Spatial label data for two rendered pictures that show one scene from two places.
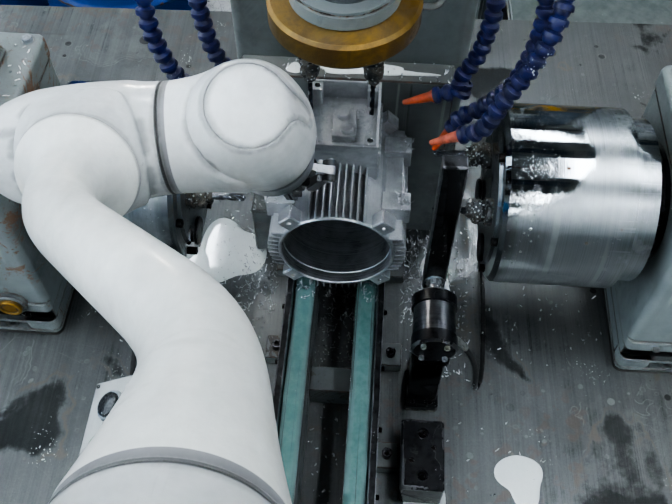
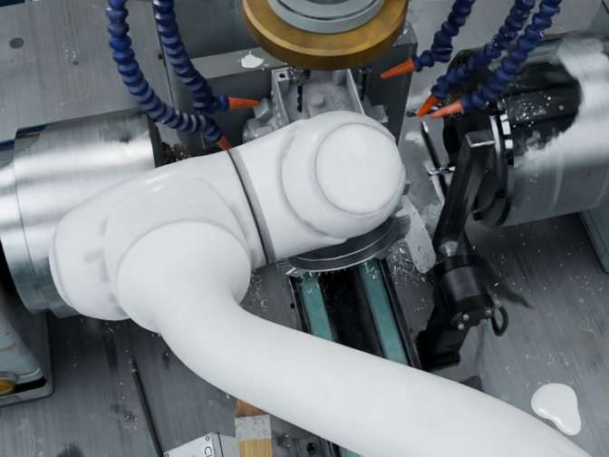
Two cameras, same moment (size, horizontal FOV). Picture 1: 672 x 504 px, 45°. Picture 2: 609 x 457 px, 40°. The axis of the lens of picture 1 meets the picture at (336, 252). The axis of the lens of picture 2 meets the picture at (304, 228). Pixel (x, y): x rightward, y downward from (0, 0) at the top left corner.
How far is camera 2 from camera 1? 0.27 m
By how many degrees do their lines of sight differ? 11
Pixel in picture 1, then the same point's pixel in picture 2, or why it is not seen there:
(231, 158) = (352, 226)
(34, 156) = (150, 279)
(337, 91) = not seen: hidden behind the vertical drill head
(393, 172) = not seen: hidden behind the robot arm
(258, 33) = (189, 28)
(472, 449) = (505, 391)
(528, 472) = (563, 397)
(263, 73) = (366, 131)
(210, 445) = not seen: outside the picture
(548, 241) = (554, 182)
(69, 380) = (82, 442)
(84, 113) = (186, 218)
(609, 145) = (591, 74)
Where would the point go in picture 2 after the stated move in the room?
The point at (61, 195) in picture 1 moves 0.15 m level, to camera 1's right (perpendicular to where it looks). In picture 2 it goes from (237, 329) to (452, 268)
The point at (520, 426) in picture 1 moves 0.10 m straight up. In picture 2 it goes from (540, 354) to (559, 330)
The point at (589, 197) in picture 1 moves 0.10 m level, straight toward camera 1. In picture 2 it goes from (585, 131) to (585, 199)
